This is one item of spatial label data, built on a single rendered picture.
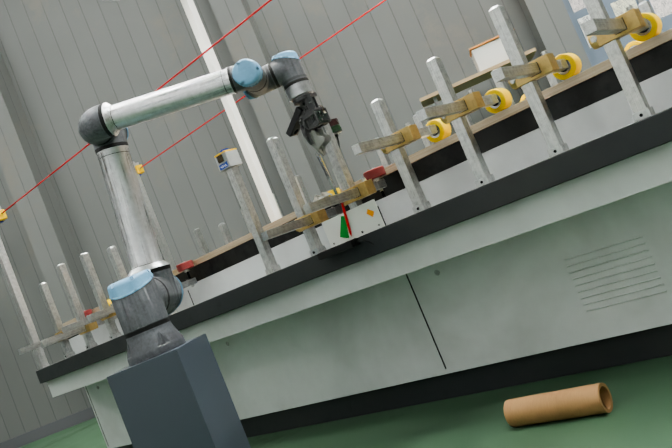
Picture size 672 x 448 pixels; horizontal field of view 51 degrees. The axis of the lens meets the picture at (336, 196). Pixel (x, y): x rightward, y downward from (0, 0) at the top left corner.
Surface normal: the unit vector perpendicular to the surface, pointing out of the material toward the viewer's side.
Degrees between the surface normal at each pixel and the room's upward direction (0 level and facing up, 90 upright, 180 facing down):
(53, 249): 90
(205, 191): 90
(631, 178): 90
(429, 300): 90
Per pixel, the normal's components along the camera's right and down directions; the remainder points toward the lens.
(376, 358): -0.60, 0.19
